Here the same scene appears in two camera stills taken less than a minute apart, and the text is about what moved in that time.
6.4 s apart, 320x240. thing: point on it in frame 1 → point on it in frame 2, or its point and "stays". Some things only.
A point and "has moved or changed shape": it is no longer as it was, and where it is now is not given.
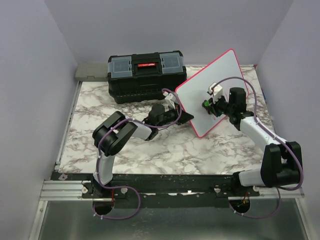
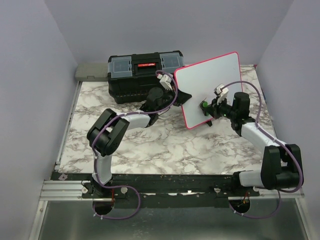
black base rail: [153, 187] stays
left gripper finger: [186, 116] → [183, 97]
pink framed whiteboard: [225, 70] has moved or changed shape
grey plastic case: [92, 71] stays
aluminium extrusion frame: [57, 190] stays
